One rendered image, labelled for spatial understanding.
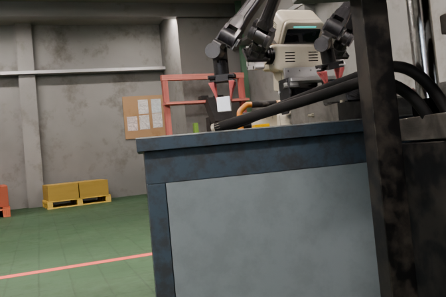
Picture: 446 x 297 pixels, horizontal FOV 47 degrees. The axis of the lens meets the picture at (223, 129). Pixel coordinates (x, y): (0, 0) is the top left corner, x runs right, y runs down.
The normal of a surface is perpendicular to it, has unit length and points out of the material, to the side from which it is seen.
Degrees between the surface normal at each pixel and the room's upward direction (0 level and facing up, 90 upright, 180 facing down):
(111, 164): 90
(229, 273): 90
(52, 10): 90
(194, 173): 90
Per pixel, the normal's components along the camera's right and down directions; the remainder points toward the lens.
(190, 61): 0.33, -0.07
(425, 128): -0.98, 0.08
